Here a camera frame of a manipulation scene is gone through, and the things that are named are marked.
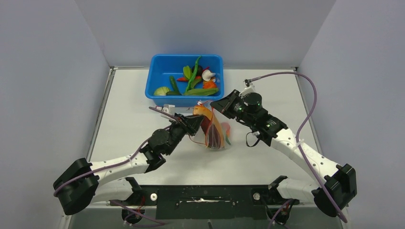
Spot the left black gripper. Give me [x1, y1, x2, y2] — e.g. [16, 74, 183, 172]
[165, 113, 204, 156]

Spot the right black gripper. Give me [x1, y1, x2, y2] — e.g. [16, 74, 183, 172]
[211, 90, 256, 126]

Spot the clear zip top bag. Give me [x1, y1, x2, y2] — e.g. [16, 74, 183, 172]
[189, 100, 232, 151]

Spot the long green bean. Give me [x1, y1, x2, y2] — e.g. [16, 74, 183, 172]
[224, 135, 231, 145]

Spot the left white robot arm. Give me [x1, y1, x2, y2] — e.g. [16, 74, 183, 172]
[53, 114, 204, 215]

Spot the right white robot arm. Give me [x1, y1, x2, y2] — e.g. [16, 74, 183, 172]
[210, 90, 357, 219]

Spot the dark green cucumber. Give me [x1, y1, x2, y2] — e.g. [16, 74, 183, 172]
[169, 75, 181, 95]

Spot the flat green leaf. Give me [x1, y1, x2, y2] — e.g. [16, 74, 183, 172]
[183, 88, 219, 96]

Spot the pale green cabbage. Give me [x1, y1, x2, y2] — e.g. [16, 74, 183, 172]
[153, 86, 171, 96]

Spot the orange carrot piece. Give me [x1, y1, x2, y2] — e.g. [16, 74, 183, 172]
[203, 81, 217, 89]

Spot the blue plastic bin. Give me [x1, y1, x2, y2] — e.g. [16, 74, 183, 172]
[145, 54, 225, 107]

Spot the white mushroom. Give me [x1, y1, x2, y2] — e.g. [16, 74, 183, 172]
[202, 69, 216, 81]

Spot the red chili pepper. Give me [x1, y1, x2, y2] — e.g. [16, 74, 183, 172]
[176, 76, 202, 82]

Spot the upright green bean pod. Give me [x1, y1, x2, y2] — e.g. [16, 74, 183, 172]
[185, 55, 202, 92]

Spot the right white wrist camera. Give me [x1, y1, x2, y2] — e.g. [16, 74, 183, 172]
[239, 79, 256, 98]

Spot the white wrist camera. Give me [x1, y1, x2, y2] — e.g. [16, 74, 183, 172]
[156, 104, 175, 117]
[239, 79, 256, 98]

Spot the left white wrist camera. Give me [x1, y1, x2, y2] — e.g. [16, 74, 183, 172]
[156, 104, 175, 117]

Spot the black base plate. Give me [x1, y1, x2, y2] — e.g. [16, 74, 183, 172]
[117, 185, 286, 220]

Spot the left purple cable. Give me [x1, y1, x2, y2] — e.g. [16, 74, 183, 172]
[53, 106, 181, 228]

